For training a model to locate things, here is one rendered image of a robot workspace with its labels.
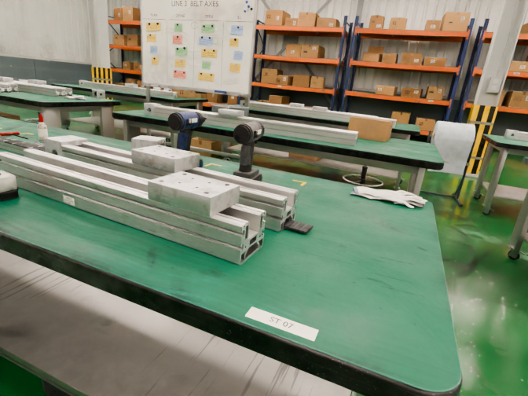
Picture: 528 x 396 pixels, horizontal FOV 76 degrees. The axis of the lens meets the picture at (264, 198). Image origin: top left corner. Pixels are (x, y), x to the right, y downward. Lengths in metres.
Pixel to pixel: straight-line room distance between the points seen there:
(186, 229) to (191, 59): 3.66
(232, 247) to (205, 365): 0.66
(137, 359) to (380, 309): 0.89
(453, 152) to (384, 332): 3.83
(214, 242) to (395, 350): 0.37
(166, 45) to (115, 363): 3.76
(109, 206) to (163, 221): 0.18
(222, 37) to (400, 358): 3.81
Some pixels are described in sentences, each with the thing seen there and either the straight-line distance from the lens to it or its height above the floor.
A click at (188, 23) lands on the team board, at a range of 4.34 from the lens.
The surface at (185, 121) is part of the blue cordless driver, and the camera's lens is 1.19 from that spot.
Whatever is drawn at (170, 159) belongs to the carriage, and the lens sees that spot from 0.95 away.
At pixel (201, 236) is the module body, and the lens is 0.71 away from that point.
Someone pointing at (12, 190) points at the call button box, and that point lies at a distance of 1.07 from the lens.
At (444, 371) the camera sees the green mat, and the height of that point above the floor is 0.78.
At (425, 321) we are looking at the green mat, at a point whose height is 0.78.
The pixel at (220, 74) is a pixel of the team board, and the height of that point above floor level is 1.16.
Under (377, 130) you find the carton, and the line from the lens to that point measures 2.74.
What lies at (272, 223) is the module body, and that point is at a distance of 0.82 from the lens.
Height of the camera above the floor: 1.12
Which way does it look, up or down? 19 degrees down
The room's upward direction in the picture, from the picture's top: 6 degrees clockwise
